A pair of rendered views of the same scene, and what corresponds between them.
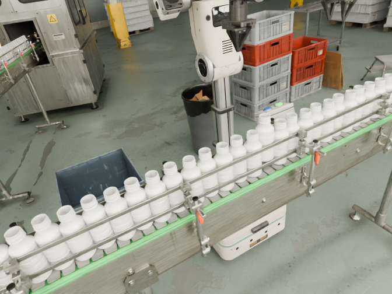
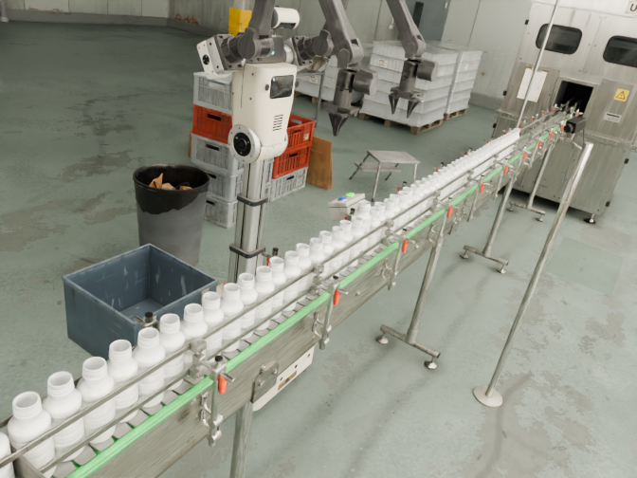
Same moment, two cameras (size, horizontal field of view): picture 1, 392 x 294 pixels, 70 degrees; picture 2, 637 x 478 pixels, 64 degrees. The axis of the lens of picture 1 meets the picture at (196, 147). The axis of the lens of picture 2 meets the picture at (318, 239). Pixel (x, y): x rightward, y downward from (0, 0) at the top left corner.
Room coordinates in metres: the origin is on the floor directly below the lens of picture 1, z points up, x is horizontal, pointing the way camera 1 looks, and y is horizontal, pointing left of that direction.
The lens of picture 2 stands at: (-0.35, 0.77, 1.80)
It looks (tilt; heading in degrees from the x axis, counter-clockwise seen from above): 26 degrees down; 324
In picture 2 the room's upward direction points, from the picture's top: 10 degrees clockwise
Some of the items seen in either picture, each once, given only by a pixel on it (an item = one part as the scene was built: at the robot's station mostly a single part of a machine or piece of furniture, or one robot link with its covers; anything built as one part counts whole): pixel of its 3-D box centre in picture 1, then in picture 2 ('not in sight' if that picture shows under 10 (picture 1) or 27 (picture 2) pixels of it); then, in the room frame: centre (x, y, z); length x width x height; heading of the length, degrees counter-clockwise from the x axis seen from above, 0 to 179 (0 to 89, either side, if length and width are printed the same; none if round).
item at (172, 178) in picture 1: (174, 186); (299, 272); (0.65, 0.08, 1.08); 0.06 x 0.06 x 0.17
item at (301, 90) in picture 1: (296, 84); (272, 176); (3.62, -1.49, 0.11); 0.61 x 0.41 x 0.22; 117
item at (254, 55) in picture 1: (261, 46); (237, 119); (3.24, -0.90, 0.78); 0.61 x 0.41 x 0.22; 121
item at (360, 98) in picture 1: (355, 105); (414, 201); (0.99, -0.66, 1.08); 0.06 x 0.06 x 0.17
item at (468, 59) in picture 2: not in sight; (439, 78); (6.61, -6.44, 0.59); 1.25 x 1.03 x 1.17; 116
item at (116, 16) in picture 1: (119, 25); not in sight; (8.31, 1.59, 0.55); 0.40 x 0.40 x 1.10; 25
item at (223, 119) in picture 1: (224, 135); (248, 236); (1.48, -0.19, 0.74); 0.11 x 0.11 x 0.40; 25
